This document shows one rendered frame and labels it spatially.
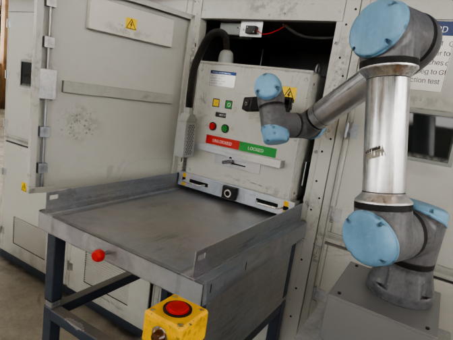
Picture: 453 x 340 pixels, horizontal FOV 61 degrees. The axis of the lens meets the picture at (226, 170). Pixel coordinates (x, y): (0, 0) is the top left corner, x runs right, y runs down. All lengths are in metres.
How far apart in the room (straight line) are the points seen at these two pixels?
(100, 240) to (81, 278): 1.28
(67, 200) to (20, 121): 1.39
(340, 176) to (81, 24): 1.05
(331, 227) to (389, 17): 0.81
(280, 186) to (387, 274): 0.59
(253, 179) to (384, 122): 0.76
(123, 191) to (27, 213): 1.30
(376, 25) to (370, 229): 0.40
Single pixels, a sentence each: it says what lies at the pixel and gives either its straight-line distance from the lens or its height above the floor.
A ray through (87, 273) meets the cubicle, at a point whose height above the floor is 0.21.
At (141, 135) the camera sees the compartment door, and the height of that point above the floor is 1.06.
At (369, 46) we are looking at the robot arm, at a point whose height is 1.40.
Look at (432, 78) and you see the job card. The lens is 1.35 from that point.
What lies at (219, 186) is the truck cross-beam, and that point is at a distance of 1.55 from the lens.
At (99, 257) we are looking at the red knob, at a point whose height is 0.82.
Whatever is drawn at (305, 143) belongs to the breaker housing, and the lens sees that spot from 1.44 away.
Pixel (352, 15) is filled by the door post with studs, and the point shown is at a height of 1.59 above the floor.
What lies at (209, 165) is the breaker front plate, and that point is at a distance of 1.58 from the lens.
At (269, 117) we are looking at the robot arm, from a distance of 1.07.
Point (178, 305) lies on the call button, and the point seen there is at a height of 0.91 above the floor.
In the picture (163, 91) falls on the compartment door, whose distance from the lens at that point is 1.68.
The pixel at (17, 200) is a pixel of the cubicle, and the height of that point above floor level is 0.45.
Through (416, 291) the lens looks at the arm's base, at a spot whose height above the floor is 0.90.
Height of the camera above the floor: 1.26
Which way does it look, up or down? 11 degrees down
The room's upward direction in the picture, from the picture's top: 8 degrees clockwise
